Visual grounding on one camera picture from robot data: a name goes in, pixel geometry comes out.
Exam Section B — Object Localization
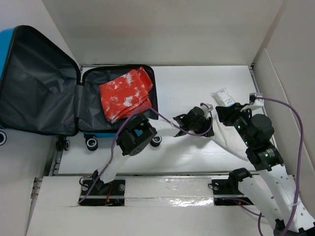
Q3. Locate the white tissue pack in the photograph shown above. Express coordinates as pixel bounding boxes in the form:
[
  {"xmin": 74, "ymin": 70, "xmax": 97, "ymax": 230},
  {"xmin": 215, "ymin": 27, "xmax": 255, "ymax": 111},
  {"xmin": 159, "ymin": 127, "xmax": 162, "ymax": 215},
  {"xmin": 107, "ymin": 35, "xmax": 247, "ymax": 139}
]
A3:
[{"xmin": 212, "ymin": 88, "xmax": 236, "ymax": 107}]

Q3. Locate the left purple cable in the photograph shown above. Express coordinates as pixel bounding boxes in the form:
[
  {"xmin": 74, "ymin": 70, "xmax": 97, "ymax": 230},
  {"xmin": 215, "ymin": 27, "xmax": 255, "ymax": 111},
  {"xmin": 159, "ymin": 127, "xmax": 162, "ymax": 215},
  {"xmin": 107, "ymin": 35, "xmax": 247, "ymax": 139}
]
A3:
[{"xmin": 77, "ymin": 102, "xmax": 214, "ymax": 205}]

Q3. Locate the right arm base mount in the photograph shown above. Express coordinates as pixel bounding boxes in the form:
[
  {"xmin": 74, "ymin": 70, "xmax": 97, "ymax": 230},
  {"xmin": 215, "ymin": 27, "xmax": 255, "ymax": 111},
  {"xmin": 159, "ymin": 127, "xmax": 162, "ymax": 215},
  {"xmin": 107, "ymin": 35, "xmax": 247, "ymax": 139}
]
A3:
[{"xmin": 208, "ymin": 179, "xmax": 253, "ymax": 206}]

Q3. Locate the blue hard-shell suitcase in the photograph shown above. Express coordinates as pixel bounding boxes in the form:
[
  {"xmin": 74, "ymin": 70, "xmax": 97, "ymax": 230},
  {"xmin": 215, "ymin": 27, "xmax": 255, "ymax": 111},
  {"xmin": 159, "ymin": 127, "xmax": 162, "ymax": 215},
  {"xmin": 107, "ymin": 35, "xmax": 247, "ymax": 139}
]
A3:
[{"xmin": 0, "ymin": 25, "xmax": 158, "ymax": 151}]

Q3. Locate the purple cable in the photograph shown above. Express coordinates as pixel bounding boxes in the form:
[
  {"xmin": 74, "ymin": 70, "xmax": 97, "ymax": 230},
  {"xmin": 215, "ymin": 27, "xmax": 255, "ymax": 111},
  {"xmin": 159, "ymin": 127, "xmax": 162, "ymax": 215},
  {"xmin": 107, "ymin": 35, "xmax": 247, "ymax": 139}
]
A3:
[
  {"xmin": 77, "ymin": 102, "xmax": 214, "ymax": 205},
  {"xmin": 240, "ymin": 96, "xmax": 306, "ymax": 236}
]

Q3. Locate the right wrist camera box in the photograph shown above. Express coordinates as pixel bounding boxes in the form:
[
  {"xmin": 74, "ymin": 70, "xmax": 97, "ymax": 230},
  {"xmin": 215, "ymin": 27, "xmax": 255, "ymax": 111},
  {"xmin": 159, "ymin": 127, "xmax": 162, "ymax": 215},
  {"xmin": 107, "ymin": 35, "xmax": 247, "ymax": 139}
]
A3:
[{"xmin": 249, "ymin": 92, "xmax": 264, "ymax": 110}]

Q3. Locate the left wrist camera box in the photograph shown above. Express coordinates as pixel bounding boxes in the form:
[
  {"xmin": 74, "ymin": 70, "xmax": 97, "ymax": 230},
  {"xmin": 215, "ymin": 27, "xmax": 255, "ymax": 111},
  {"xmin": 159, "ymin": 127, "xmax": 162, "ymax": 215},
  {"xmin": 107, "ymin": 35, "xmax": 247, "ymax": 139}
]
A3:
[{"xmin": 200, "ymin": 103, "xmax": 213, "ymax": 113}]

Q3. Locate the red white patterned cloth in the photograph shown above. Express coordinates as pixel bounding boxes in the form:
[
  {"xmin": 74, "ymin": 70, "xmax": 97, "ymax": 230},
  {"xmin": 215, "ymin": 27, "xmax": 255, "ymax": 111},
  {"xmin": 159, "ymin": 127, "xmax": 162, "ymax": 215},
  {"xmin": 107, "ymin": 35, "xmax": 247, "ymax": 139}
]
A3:
[{"xmin": 99, "ymin": 67, "xmax": 154, "ymax": 123}]

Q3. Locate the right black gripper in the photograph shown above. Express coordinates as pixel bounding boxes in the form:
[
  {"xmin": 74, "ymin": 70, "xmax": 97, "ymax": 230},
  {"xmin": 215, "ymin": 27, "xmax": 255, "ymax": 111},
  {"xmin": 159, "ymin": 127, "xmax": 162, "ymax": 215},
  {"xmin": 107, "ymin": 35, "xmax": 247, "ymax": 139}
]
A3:
[{"xmin": 215, "ymin": 102, "xmax": 253, "ymax": 147}]

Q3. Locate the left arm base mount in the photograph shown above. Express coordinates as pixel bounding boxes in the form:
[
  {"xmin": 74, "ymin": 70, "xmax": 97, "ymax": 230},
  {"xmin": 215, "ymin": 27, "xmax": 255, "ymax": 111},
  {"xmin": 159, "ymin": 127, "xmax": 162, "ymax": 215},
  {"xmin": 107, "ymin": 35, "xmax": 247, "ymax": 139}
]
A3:
[{"xmin": 78, "ymin": 178, "xmax": 126, "ymax": 207}]

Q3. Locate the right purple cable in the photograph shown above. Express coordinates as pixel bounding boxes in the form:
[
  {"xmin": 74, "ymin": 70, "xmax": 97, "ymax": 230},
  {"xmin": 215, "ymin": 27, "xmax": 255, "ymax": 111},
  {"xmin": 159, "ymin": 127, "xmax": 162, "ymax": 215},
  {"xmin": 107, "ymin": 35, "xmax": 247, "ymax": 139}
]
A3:
[{"xmin": 240, "ymin": 96, "xmax": 306, "ymax": 236}]

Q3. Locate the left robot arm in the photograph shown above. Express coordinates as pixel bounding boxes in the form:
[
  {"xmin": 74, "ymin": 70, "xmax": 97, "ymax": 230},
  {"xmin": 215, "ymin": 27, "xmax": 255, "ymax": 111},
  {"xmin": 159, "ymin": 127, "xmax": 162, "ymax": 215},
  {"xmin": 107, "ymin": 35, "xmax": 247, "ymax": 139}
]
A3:
[{"xmin": 92, "ymin": 103, "xmax": 214, "ymax": 195}]

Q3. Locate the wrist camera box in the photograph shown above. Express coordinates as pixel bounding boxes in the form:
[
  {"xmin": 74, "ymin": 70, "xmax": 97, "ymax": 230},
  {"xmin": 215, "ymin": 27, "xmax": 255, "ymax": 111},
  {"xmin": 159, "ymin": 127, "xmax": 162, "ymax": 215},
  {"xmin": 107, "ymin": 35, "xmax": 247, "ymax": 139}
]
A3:
[
  {"xmin": 249, "ymin": 92, "xmax": 264, "ymax": 110},
  {"xmin": 200, "ymin": 103, "xmax": 213, "ymax": 113}
]

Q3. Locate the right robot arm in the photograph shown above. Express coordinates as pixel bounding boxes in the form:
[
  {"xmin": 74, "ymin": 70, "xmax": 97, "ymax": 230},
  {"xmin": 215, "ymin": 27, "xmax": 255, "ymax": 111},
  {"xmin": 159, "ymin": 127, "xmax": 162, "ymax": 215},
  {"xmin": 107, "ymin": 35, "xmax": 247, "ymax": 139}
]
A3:
[{"xmin": 216, "ymin": 103, "xmax": 315, "ymax": 236}]

